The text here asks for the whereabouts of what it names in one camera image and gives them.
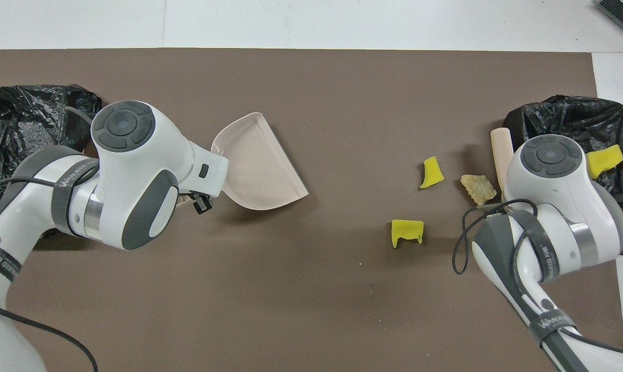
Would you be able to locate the beige plastic dustpan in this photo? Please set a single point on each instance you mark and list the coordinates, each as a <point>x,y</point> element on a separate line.
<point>260,170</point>

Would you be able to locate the notched yellow sponge piece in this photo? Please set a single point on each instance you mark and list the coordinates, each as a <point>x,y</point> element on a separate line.
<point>407,227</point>

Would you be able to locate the curved yellow sponge piece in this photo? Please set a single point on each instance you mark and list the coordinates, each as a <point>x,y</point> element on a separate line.
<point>433,173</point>

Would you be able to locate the pale fried dumpling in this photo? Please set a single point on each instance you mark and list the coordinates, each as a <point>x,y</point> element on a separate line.
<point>477,188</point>

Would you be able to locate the yellow sponge chunk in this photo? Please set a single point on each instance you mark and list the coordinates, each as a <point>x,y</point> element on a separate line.
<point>606,161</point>

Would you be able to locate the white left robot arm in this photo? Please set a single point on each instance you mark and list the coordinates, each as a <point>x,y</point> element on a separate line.
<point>130,186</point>

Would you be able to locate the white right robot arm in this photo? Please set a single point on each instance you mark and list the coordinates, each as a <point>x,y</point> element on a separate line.
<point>554,206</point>

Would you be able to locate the black bag lined bin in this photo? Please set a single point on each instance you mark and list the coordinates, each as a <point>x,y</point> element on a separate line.
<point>564,113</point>
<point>12,119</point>

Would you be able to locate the brown table mat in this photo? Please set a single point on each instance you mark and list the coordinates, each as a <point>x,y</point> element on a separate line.
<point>342,77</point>

